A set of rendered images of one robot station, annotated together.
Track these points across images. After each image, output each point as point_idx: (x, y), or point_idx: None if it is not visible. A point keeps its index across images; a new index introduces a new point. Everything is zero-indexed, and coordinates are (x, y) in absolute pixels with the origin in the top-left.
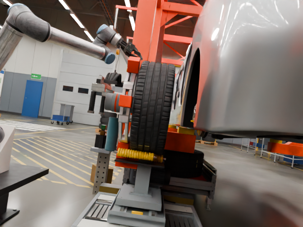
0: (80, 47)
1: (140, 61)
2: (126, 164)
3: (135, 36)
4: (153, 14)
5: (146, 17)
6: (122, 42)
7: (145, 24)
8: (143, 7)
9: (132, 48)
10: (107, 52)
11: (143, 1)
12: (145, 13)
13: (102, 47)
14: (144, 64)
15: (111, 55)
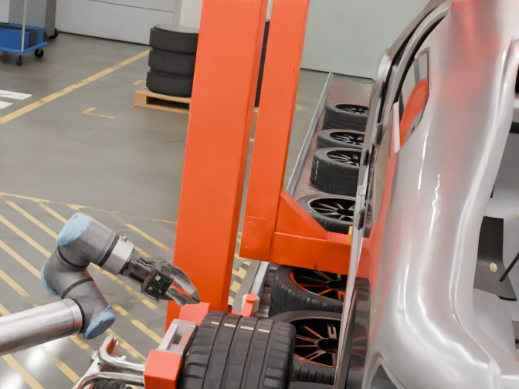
0: (4, 353)
1: (181, 366)
2: None
3: (192, 154)
4: (249, 85)
5: (226, 95)
6: (133, 272)
7: (224, 116)
8: (214, 62)
9: (166, 287)
10: (87, 318)
11: (215, 40)
12: (223, 80)
13: (72, 311)
14: (191, 374)
15: (100, 324)
